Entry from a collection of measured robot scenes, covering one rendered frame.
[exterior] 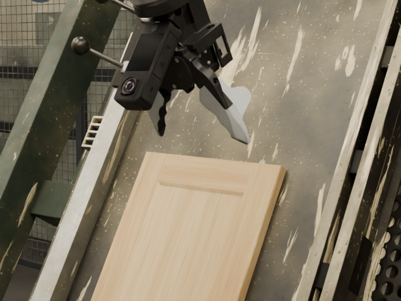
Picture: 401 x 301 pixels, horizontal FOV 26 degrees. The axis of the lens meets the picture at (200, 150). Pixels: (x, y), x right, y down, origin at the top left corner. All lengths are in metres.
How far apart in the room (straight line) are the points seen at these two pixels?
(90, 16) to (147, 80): 0.99
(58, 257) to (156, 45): 0.73
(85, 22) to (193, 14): 0.92
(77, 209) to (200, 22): 0.69
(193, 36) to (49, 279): 0.73
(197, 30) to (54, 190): 0.86
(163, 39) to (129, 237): 0.64
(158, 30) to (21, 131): 0.89
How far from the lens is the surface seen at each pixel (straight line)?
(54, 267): 1.68
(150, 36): 1.06
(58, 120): 1.93
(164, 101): 1.12
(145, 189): 1.63
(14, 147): 1.89
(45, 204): 1.88
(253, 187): 1.49
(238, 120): 1.07
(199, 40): 1.07
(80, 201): 1.70
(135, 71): 1.04
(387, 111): 1.37
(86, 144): 1.78
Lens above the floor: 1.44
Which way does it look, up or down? 7 degrees down
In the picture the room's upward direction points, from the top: straight up
